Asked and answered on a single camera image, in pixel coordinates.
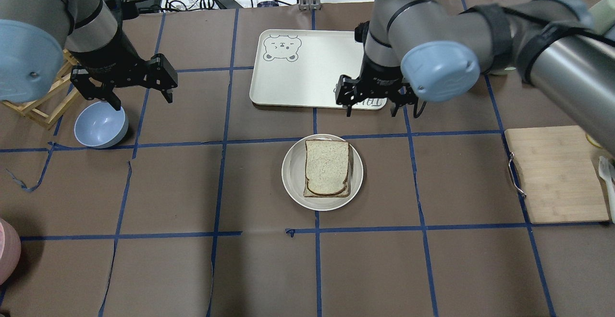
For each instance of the bread slice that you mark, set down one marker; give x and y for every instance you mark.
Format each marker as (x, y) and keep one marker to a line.
(336, 195)
(326, 165)

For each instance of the cream bear serving tray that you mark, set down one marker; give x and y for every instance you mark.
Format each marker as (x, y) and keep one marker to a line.
(301, 68)

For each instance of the black power adapter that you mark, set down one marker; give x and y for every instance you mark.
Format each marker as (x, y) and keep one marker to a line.
(228, 4)

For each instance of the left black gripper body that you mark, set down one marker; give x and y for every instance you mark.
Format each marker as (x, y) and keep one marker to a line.
(114, 56)

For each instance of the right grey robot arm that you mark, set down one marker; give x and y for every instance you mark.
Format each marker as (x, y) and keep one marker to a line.
(414, 50)

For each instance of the lemon half slice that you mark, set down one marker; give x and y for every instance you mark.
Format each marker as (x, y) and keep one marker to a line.
(593, 142)

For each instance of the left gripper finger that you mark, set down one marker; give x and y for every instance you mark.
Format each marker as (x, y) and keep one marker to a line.
(114, 101)
(167, 95)

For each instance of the blue bowl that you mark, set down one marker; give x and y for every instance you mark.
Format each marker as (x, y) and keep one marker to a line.
(101, 126)

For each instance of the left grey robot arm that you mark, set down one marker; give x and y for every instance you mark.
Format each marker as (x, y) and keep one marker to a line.
(35, 33)

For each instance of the pink bowl with ice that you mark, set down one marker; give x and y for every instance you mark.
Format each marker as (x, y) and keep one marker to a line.
(10, 250)

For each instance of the wooden cutting board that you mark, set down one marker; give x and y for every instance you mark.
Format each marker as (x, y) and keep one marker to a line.
(557, 172)

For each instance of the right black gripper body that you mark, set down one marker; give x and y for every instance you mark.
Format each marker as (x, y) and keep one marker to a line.
(379, 74)

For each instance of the wooden cup rack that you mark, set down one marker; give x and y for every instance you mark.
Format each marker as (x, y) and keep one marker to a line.
(61, 87)

